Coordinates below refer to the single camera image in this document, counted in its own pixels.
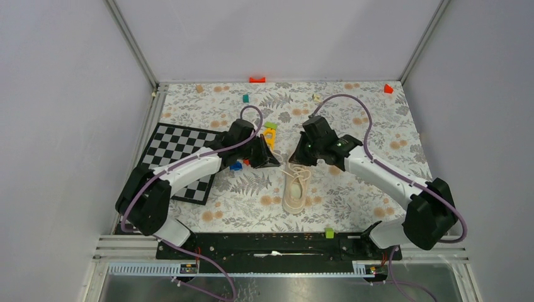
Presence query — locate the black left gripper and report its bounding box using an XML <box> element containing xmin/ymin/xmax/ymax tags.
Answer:
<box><xmin>237</xmin><ymin>133</ymin><xmax>280</xmax><ymax>169</ymax></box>

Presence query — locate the beige sneaker with laces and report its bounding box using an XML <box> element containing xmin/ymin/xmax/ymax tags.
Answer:
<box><xmin>273</xmin><ymin>150</ymin><xmax>312</xmax><ymax>215</ymax></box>

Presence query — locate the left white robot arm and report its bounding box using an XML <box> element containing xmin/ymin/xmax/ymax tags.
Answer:
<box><xmin>115</xmin><ymin>118</ymin><xmax>281</xmax><ymax>259</ymax></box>

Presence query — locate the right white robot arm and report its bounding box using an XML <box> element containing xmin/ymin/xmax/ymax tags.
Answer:
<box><xmin>289</xmin><ymin>116</ymin><xmax>458</xmax><ymax>259</ymax></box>

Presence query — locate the blue toy piece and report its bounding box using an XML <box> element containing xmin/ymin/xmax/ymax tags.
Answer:
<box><xmin>229</xmin><ymin>162</ymin><xmax>242</xmax><ymax>171</ymax></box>

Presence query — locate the floral patterned table mat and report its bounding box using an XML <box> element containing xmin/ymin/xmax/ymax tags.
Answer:
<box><xmin>159</xmin><ymin>82</ymin><xmax>432</xmax><ymax>233</ymax></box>

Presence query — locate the orange arch block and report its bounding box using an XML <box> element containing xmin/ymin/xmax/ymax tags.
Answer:
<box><xmin>249</xmin><ymin>77</ymin><xmax>266</xmax><ymax>84</ymax></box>

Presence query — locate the lime green cube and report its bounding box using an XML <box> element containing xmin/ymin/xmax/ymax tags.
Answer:
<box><xmin>324</xmin><ymin>227</ymin><xmax>335</xmax><ymax>239</ymax></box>

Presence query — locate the red wedge block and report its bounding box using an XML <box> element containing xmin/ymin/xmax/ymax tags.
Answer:
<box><xmin>383</xmin><ymin>84</ymin><xmax>394</xmax><ymax>94</ymax></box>

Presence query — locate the black white checkerboard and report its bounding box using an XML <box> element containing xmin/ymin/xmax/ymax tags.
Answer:
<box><xmin>137</xmin><ymin>123</ymin><xmax>220</xmax><ymax>205</ymax></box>

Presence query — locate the yellow triangular toy frame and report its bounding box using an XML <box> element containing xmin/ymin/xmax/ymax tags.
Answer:
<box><xmin>263</xmin><ymin>128</ymin><xmax>276</xmax><ymax>151</ymax></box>

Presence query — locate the green block on frame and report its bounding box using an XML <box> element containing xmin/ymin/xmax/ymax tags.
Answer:
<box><xmin>263</xmin><ymin>121</ymin><xmax>278</xmax><ymax>130</ymax></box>

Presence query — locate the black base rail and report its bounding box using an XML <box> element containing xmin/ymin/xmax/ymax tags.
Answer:
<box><xmin>182</xmin><ymin>232</ymin><xmax>402</xmax><ymax>267</ymax></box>

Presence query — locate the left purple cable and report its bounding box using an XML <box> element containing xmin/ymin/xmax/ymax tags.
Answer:
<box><xmin>120</xmin><ymin>104</ymin><xmax>264</xmax><ymax>302</ymax></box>

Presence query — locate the purple cable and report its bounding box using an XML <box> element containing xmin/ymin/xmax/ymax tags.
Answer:
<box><xmin>120</xmin><ymin>104</ymin><xmax>264</xmax><ymax>302</ymax></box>
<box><xmin>310</xmin><ymin>93</ymin><xmax>469</xmax><ymax>245</ymax></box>

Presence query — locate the white slotted cable duct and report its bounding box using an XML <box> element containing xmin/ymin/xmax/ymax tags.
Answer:
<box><xmin>108</xmin><ymin>261</ymin><xmax>376</xmax><ymax>278</ymax></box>

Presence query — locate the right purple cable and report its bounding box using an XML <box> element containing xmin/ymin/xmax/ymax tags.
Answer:
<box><xmin>310</xmin><ymin>93</ymin><xmax>469</xmax><ymax>245</ymax></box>

